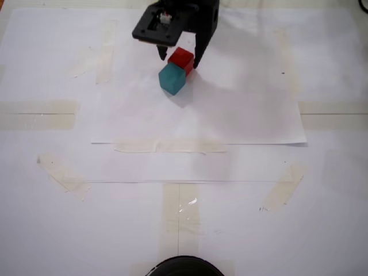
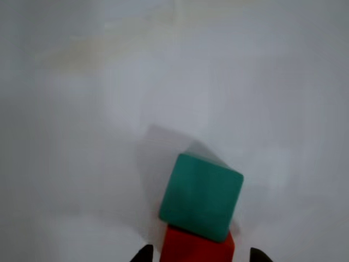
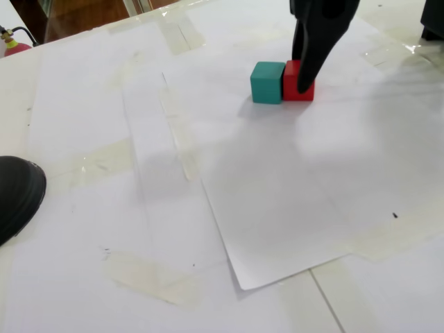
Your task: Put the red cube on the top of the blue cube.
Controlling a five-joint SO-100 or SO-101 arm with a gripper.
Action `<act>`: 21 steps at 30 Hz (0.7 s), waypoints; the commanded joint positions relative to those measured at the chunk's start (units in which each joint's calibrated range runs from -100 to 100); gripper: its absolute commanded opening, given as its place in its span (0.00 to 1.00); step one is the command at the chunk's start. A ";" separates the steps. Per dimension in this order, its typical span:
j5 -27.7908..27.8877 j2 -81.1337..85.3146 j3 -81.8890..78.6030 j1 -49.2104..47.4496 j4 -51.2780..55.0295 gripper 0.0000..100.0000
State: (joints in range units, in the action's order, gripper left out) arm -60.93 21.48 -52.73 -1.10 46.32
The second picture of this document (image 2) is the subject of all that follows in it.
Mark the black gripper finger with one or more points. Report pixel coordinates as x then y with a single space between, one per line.
145 255
257 256

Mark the red cube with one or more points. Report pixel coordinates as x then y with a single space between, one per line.
191 248

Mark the teal blue cube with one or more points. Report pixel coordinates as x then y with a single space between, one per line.
201 196

